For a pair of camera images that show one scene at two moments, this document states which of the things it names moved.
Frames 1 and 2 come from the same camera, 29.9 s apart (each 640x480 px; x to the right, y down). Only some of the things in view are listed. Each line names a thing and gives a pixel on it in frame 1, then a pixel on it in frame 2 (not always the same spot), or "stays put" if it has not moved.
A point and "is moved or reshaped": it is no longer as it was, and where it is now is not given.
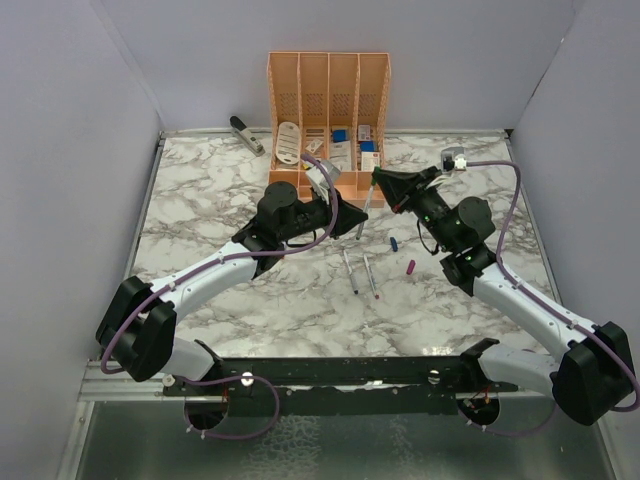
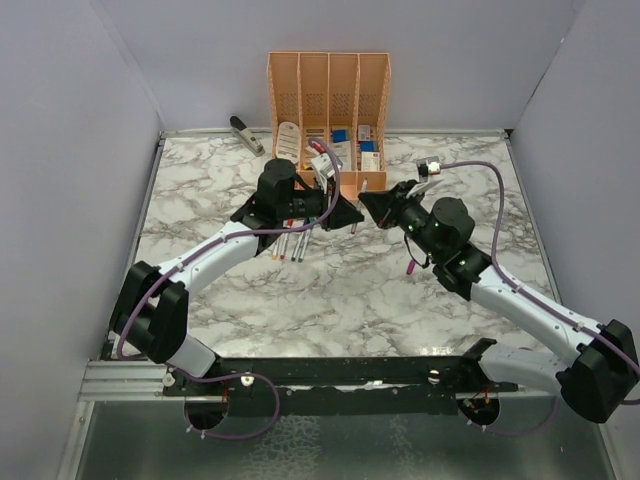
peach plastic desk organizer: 334,107 stays put
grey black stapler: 246,136 stays put
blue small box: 339,135 stays put
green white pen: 366,206 -> 304,247
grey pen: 353,282 is moved or reshaped
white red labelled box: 370,160 stays put
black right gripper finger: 397,186 -> 379,204
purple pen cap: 410,267 stays put
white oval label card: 288,143 stays put
